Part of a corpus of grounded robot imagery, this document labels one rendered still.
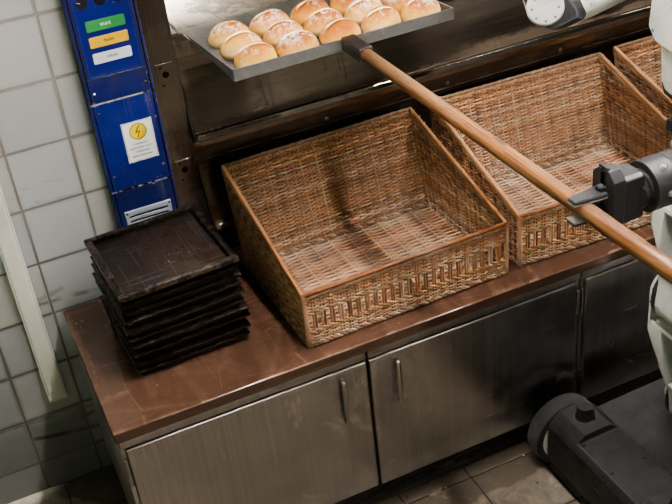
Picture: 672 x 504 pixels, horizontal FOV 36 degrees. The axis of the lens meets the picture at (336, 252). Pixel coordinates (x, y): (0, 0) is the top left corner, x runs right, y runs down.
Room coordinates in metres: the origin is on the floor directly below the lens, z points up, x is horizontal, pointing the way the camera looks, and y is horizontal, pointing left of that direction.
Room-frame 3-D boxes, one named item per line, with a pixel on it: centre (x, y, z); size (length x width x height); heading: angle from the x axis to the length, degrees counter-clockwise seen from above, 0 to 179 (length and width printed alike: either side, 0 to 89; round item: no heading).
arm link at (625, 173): (1.44, -0.49, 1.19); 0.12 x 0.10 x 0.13; 112
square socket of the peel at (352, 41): (2.14, -0.10, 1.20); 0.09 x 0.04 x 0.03; 22
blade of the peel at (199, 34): (2.35, -0.01, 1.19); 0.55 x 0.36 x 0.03; 112
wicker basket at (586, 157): (2.42, -0.63, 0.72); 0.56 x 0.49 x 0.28; 109
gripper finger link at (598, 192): (1.41, -0.41, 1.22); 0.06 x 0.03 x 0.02; 112
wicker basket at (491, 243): (2.21, -0.08, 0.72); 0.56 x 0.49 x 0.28; 112
